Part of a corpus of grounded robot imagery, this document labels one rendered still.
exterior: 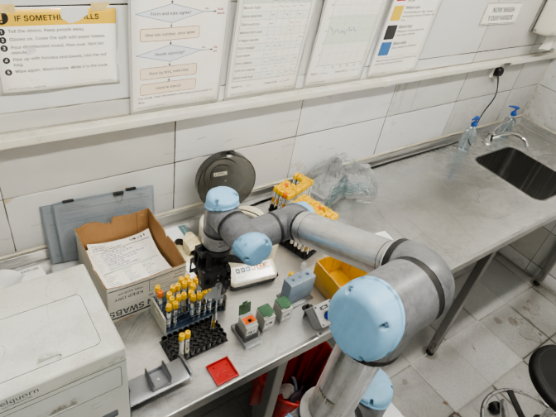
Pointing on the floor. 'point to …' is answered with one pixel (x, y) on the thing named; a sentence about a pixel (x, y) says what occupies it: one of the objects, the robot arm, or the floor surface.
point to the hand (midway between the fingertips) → (217, 294)
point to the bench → (437, 160)
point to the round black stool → (546, 381)
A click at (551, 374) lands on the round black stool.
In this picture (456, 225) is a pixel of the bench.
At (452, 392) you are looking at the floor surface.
